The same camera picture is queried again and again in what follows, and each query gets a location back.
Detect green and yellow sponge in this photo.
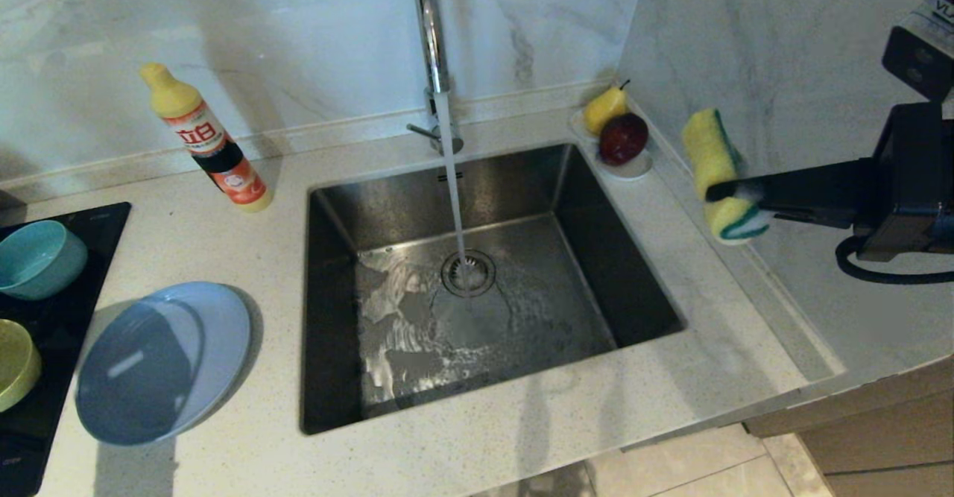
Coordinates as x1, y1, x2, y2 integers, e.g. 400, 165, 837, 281
682, 108, 774, 246

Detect yellow dish soap bottle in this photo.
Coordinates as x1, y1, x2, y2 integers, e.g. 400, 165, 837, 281
140, 63, 273, 212

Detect grey-blue plate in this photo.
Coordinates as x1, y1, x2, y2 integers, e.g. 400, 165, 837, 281
75, 282, 253, 447

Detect teal bowl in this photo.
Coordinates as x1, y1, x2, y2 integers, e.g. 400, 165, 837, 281
0, 220, 89, 302

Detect yellow bowl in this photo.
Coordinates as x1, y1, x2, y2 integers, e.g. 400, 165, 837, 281
0, 319, 43, 414

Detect stainless steel sink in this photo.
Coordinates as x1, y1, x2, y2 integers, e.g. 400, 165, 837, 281
300, 143, 685, 436

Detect metal sink drain strainer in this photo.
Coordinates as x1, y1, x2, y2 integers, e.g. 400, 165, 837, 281
440, 250, 497, 299

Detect dark red apple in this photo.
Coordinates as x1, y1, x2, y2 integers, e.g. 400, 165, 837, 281
598, 112, 651, 167

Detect yellow pear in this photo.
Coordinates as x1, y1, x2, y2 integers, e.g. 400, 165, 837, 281
584, 78, 632, 135

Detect light wood cabinet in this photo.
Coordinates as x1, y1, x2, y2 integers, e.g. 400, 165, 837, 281
743, 359, 954, 497

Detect running water stream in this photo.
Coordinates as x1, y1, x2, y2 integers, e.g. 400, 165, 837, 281
435, 91, 472, 289

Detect chrome kitchen faucet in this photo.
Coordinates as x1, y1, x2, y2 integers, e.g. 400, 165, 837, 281
408, 0, 464, 157

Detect black induction cooktop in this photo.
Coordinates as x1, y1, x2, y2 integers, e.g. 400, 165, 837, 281
0, 201, 131, 497

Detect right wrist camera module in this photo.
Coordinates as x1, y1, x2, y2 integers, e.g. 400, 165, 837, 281
882, 0, 954, 101

